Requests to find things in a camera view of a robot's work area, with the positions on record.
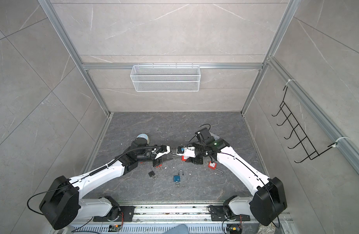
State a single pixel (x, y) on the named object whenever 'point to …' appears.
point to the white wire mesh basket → (166, 78)
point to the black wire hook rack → (309, 148)
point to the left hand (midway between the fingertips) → (170, 150)
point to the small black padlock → (151, 173)
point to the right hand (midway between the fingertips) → (188, 152)
